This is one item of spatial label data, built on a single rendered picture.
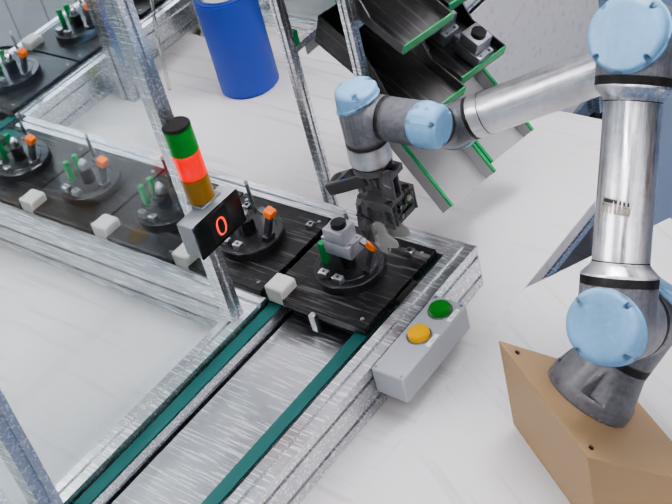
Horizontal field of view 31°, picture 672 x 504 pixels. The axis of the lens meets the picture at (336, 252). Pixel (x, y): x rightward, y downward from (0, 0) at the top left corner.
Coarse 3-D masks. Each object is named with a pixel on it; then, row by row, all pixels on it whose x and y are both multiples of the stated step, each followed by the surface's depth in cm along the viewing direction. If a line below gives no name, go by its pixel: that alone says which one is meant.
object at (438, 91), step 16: (320, 16) 232; (336, 16) 237; (320, 32) 235; (336, 32) 231; (368, 32) 241; (336, 48) 234; (368, 48) 238; (384, 48) 239; (416, 48) 237; (368, 64) 229; (384, 64) 236; (400, 64) 237; (416, 64) 237; (432, 64) 236; (384, 80) 234; (400, 80) 235; (416, 80) 235; (432, 80) 235; (448, 80) 235; (400, 96) 232; (416, 96) 233; (432, 96) 233; (448, 96) 234
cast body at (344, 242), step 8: (328, 224) 229; (336, 224) 227; (344, 224) 227; (352, 224) 228; (328, 232) 228; (336, 232) 227; (344, 232) 227; (352, 232) 229; (328, 240) 229; (336, 240) 228; (344, 240) 227; (352, 240) 229; (328, 248) 231; (336, 248) 229; (344, 248) 228; (352, 248) 228; (360, 248) 230; (344, 256) 229; (352, 256) 229
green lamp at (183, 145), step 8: (192, 128) 205; (168, 136) 203; (176, 136) 203; (184, 136) 203; (192, 136) 205; (168, 144) 205; (176, 144) 204; (184, 144) 204; (192, 144) 205; (176, 152) 205; (184, 152) 205; (192, 152) 206
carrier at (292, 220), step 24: (288, 216) 253; (312, 216) 251; (240, 240) 247; (264, 240) 245; (288, 240) 247; (312, 240) 246; (240, 264) 244; (264, 264) 243; (288, 264) 242; (264, 288) 238
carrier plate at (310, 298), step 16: (400, 240) 239; (304, 256) 242; (400, 256) 236; (416, 256) 235; (432, 256) 235; (288, 272) 239; (304, 272) 238; (400, 272) 232; (416, 272) 231; (304, 288) 234; (384, 288) 230; (400, 288) 229; (288, 304) 233; (304, 304) 231; (320, 304) 230; (336, 304) 229; (352, 304) 228; (368, 304) 227; (384, 304) 226; (336, 320) 226; (352, 320) 225; (368, 320) 224
